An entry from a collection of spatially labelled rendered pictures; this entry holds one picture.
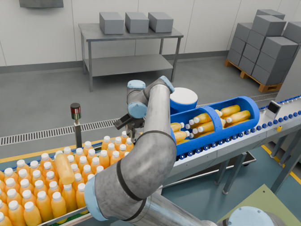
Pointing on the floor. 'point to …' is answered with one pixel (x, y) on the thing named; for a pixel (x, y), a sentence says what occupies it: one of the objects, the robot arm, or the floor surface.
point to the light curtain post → (286, 169)
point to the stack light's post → (78, 135)
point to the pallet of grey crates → (265, 49)
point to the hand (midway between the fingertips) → (129, 137)
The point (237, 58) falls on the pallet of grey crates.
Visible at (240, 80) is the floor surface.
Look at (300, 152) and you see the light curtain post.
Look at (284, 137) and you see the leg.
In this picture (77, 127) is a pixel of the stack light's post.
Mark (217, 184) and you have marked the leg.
